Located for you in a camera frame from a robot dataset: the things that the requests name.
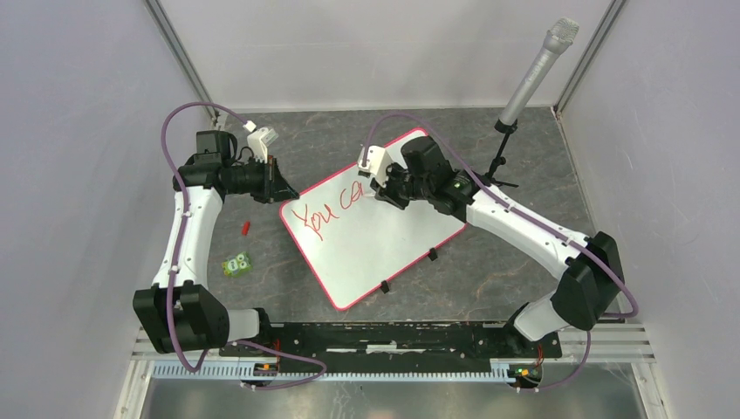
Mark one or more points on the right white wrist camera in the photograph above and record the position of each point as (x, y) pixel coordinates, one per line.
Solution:
(373, 163)

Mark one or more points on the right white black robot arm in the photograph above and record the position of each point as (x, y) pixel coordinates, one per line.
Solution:
(588, 269)

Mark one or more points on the small green eraser toy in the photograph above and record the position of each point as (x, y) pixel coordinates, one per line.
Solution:
(237, 265)

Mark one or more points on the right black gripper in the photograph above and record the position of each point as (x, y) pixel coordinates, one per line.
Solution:
(387, 192)

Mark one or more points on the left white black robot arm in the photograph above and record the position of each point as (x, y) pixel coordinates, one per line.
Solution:
(178, 307)

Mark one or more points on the black microphone tripod stand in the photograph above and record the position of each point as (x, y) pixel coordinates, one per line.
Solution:
(499, 159)

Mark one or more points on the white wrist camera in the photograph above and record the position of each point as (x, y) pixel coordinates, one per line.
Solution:
(259, 141)
(373, 163)

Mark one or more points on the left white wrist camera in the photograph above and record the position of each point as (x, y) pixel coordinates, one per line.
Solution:
(259, 141)

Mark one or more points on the white board with pink rim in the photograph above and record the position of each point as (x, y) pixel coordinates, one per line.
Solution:
(352, 244)

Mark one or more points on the white slotted cable duct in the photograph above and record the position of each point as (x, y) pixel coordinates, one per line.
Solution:
(246, 371)

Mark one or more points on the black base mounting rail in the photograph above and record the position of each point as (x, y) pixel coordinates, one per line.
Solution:
(402, 347)

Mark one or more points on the silver microphone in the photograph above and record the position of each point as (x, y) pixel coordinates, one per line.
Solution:
(557, 40)

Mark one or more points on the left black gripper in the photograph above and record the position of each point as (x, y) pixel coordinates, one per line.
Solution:
(275, 187)

